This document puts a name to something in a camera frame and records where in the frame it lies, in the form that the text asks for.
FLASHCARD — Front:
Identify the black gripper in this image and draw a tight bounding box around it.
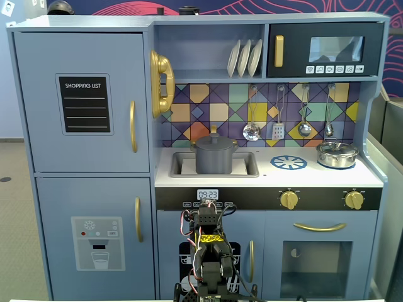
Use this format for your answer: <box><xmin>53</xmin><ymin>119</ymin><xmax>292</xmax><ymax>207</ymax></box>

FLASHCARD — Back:
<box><xmin>192</xmin><ymin>206</ymin><xmax>223</xmax><ymax>235</ymax></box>

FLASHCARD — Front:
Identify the gray pot lid with knob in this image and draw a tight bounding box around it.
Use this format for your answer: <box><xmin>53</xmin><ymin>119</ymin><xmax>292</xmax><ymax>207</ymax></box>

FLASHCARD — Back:
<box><xmin>195</xmin><ymin>132</ymin><xmax>234</xmax><ymax>149</ymax></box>

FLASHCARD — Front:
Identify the stainless steel pot with lid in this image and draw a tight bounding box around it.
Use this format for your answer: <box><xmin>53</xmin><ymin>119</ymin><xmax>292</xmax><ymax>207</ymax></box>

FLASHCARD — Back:
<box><xmin>315</xmin><ymin>138</ymin><xmax>360</xmax><ymax>168</ymax></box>

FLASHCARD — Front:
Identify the yellow logo tag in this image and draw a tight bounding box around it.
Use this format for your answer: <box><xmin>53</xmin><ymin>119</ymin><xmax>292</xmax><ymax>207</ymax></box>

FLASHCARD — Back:
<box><xmin>200</xmin><ymin>233</ymin><xmax>225</xmax><ymax>244</ymax></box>

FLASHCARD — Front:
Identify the black dishwasher sticker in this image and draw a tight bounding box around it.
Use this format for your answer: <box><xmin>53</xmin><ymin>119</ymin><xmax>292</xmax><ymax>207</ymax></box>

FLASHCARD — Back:
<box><xmin>178</xmin><ymin>241</ymin><xmax>242</xmax><ymax>297</ymax></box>

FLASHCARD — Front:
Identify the gray toy sink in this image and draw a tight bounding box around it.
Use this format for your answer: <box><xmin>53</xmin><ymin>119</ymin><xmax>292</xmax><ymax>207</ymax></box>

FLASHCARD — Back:
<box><xmin>169</xmin><ymin>151</ymin><xmax>260</xmax><ymax>179</ymax></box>

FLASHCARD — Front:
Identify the gray plastic pot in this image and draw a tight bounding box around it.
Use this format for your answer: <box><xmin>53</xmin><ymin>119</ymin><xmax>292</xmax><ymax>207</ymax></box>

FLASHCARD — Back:
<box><xmin>190</xmin><ymin>142</ymin><xmax>238</xmax><ymax>175</ymax></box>

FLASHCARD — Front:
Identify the gold stove knob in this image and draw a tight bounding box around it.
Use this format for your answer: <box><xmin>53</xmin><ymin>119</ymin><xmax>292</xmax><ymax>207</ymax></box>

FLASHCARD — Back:
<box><xmin>279</xmin><ymin>189</ymin><xmax>300</xmax><ymax>210</ymax></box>
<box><xmin>343</xmin><ymin>189</ymin><xmax>366</xmax><ymax>210</ymax></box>

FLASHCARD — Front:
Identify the blue burner print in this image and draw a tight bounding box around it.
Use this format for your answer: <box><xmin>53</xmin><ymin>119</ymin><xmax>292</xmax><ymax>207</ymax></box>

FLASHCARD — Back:
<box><xmin>270</xmin><ymin>154</ymin><xmax>309</xmax><ymax>172</ymax></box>

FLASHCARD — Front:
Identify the metal skimmer spoon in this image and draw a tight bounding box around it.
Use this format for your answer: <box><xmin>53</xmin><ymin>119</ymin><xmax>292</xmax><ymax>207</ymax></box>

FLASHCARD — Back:
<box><xmin>242</xmin><ymin>84</ymin><xmax>263</xmax><ymax>143</ymax></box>

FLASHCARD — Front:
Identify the metal slotted spatula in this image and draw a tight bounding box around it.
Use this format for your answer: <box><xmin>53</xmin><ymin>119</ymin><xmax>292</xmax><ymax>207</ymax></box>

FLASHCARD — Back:
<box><xmin>271</xmin><ymin>84</ymin><xmax>286</xmax><ymax>141</ymax></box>

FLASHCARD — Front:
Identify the blue wooden toy kitchen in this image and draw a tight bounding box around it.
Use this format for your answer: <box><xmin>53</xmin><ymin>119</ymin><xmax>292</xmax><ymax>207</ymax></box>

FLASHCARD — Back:
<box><xmin>6</xmin><ymin>11</ymin><xmax>392</xmax><ymax>301</ymax></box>

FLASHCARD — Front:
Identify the metal ladle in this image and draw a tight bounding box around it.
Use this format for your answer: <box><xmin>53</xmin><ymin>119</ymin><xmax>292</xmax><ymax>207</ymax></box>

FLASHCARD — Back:
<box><xmin>297</xmin><ymin>84</ymin><xmax>313</xmax><ymax>138</ymax></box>

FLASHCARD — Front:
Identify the small metal spoon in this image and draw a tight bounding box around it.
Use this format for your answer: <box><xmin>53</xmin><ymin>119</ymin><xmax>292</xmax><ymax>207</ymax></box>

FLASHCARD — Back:
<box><xmin>324</xmin><ymin>84</ymin><xmax>336</xmax><ymax>137</ymax></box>

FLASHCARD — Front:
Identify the black shopping list board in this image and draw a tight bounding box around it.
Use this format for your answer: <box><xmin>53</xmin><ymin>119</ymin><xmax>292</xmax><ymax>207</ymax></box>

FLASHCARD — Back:
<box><xmin>58</xmin><ymin>75</ymin><xmax>112</xmax><ymax>134</ymax></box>

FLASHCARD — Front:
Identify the gold toy telephone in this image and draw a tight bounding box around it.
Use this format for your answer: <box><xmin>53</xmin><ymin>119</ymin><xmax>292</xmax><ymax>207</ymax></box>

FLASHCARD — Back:
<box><xmin>149</xmin><ymin>50</ymin><xmax>176</xmax><ymax>120</ymax></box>

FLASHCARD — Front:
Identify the white toy plate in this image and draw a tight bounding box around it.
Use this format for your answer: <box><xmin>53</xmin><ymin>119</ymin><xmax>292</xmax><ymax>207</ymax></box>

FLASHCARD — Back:
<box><xmin>236</xmin><ymin>38</ymin><xmax>252</xmax><ymax>79</ymax></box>
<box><xmin>227</xmin><ymin>38</ymin><xmax>242</xmax><ymax>79</ymax></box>
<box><xmin>247</xmin><ymin>38</ymin><xmax>263</xmax><ymax>77</ymax></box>

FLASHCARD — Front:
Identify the black toy microwave door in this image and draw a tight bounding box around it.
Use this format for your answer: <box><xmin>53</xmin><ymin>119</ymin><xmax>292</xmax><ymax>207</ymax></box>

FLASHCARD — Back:
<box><xmin>266</xmin><ymin>21</ymin><xmax>385</xmax><ymax>78</ymax></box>

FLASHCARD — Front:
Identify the black helmet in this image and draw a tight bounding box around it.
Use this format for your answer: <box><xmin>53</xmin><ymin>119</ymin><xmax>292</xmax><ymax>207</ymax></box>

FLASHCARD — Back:
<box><xmin>47</xmin><ymin>0</ymin><xmax>75</xmax><ymax>16</ymax></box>

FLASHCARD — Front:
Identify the gold dishwasher handle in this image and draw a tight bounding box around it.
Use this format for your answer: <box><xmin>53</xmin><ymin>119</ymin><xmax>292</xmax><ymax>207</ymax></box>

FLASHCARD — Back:
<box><xmin>248</xmin><ymin>240</ymin><xmax>256</xmax><ymax>284</ymax></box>

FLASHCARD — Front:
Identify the short gold fridge handle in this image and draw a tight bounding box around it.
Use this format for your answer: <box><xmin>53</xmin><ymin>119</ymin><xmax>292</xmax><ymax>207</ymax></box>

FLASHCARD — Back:
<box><xmin>134</xmin><ymin>196</ymin><xmax>144</xmax><ymax>243</ymax></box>

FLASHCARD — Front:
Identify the gold oven handle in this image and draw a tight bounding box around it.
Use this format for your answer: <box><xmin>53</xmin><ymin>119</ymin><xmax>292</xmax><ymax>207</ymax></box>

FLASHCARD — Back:
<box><xmin>293</xmin><ymin>221</ymin><xmax>348</xmax><ymax>233</ymax></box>

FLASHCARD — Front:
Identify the long gold fridge handle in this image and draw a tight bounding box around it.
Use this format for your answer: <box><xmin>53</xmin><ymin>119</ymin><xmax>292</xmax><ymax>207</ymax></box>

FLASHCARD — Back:
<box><xmin>129</xmin><ymin>100</ymin><xmax>139</xmax><ymax>154</ymax></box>

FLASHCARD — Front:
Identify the gold microwave handle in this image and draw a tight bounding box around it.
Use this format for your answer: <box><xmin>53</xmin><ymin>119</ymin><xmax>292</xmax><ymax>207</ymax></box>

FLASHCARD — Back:
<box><xmin>274</xmin><ymin>35</ymin><xmax>285</xmax><ymax>68</ymax></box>

